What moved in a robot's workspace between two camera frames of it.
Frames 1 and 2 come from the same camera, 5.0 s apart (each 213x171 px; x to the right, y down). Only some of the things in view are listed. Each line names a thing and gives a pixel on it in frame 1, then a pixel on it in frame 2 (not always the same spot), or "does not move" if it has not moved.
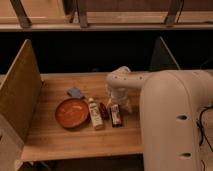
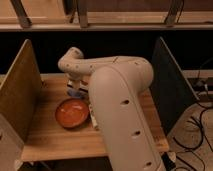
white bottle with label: x=96 y=115 does not move
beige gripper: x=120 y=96 -> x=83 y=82
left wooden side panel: x=21 y=92 does not move
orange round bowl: x=71 y=113 does not move
